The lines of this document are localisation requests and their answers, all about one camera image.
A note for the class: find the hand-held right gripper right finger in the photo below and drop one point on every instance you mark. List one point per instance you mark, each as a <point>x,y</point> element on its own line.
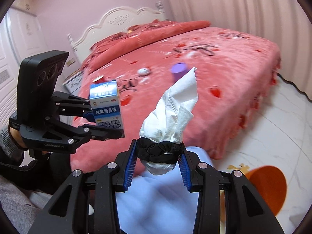
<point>184,173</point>

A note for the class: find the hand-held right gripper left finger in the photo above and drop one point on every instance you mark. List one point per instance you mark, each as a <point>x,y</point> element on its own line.
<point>129,168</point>

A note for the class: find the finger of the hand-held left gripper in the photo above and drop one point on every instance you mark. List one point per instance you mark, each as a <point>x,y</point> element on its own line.
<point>86,114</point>
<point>102,134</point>

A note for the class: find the small blue white medicine box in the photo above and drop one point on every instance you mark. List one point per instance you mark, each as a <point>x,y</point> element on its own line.
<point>107,112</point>

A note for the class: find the black scrunchie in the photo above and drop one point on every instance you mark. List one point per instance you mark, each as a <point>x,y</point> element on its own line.
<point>158,151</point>

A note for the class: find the white black sock toy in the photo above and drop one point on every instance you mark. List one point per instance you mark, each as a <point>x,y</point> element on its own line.
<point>170,117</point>

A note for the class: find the orange bin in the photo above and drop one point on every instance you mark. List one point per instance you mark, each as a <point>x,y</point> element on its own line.
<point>265,187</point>

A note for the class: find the person's left forearm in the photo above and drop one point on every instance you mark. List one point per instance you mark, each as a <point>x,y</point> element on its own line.
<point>4,139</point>

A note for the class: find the person's left hand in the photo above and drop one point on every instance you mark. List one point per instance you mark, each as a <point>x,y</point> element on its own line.
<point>15,136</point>

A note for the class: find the white wardrobe door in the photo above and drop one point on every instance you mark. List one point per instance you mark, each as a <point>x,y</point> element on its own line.
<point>22,53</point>

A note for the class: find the white nightstand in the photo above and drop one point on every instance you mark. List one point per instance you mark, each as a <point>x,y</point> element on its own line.
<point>73,81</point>

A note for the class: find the light blue clothing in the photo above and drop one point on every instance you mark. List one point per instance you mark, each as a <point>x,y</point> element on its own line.
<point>158,199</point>

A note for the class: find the red paper cup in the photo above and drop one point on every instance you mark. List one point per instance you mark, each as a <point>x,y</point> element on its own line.
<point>100,79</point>

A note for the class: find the yellow paper scrap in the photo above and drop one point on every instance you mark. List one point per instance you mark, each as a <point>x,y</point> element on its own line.
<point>237,167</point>

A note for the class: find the white cat plush toy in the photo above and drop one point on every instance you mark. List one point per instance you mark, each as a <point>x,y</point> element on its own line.
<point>143,71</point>

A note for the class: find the white bed headboard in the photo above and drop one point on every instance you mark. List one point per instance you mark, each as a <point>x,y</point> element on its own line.
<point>109,22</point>

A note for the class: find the purple cup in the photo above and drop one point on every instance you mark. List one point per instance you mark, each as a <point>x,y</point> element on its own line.
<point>179,72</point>

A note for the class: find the pink printed pillow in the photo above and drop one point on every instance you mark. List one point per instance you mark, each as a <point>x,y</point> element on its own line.
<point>139,28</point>

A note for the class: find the pink heart print blanket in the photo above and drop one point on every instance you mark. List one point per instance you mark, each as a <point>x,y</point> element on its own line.
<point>219,73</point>

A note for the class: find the grey clothing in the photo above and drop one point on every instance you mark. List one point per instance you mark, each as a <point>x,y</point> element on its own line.
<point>14,207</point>

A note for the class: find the pink curtain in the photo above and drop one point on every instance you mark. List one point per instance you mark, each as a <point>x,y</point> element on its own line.
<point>243,12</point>

